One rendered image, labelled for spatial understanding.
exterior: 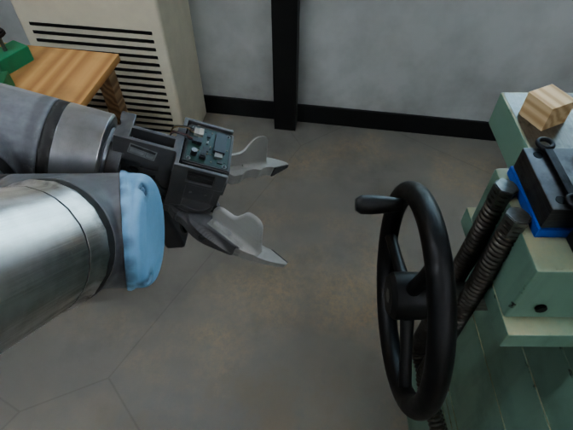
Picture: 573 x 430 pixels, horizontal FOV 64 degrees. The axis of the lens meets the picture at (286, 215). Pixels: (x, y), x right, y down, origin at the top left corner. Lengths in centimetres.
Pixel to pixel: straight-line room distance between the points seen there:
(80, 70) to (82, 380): 92
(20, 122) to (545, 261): 50
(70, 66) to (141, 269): 133
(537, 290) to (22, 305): 44
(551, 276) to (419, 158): 156
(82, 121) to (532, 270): 45
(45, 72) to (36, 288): 141
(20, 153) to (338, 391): 112
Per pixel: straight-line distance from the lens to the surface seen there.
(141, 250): 34
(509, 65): 202
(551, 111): 73
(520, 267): 52
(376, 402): 141
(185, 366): 145
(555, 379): 68
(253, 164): 56
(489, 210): 55
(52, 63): 168
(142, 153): 47
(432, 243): 48
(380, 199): 57
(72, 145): 47
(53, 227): 28
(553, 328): 58
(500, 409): 83
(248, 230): 46
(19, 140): 48
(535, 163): 53
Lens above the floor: 132
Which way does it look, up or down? 50 degrees down
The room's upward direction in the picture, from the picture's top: straight up
